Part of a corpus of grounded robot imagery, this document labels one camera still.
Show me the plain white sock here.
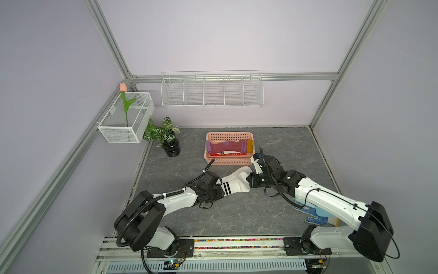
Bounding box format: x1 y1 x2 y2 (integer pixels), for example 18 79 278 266
221 166 252 196

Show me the red christmas sock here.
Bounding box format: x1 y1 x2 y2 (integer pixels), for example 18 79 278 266
207 152 248 158

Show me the purple striped sock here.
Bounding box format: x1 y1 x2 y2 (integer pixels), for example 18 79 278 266
206 140 254 154

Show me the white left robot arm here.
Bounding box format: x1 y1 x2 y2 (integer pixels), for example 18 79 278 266
114 171 224 256

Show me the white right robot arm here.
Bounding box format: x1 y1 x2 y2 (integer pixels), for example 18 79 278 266
247 152 395 262

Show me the pink plastic basket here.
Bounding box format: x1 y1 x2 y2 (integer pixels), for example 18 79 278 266
204 132 256 166

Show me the potted green plant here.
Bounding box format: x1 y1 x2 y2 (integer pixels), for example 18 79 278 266
143 117 181 158

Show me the pink artificial tulip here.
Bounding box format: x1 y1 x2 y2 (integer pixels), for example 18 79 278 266
119 83 136 127

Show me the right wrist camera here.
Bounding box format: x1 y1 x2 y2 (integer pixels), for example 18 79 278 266
251 153 263 174

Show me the white wire wall shelf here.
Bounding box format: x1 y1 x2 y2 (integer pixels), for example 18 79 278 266
161 70 264 108

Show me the white mesh wall box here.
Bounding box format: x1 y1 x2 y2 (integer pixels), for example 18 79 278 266
97 92 155 144

